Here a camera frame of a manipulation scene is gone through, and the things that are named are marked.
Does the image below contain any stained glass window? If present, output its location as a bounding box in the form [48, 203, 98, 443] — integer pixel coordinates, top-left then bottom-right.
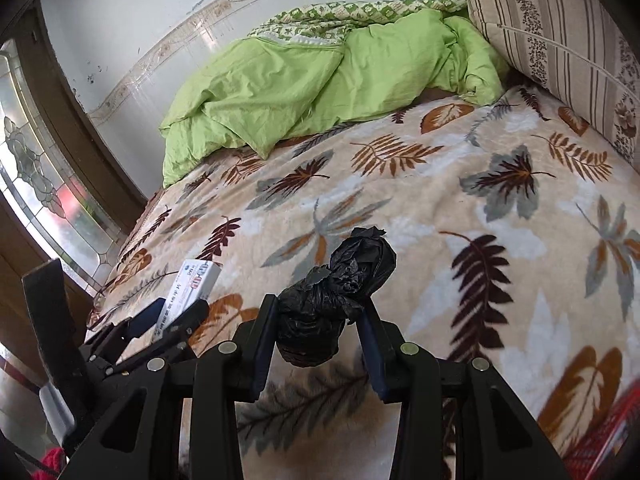
[1, 39, 125, 296]

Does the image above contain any striped beige bolster cushion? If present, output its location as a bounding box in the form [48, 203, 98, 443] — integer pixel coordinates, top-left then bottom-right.
[468, 0, 639, 167]

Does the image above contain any green quilt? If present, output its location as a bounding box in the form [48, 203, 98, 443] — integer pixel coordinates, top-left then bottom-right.
[160, 0, 509, 185]

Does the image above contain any brown wooden window frame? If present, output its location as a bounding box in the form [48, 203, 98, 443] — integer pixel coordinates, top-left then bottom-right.
[1, 0, 145, 378]

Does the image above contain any leaf pattern bed blanket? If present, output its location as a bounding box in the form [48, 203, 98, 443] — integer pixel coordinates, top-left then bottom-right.
[88, 88, 639, 458]

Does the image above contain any white medicine box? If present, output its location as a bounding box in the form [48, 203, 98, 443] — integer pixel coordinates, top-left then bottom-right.
[151, 259, 220, 342]

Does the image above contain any red mesh trash basket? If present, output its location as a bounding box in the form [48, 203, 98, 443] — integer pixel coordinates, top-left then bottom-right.
[564, 379, 640, 480]

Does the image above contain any red sleeve cuff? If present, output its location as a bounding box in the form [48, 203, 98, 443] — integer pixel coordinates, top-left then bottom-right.
[30, 448, 67, 480]

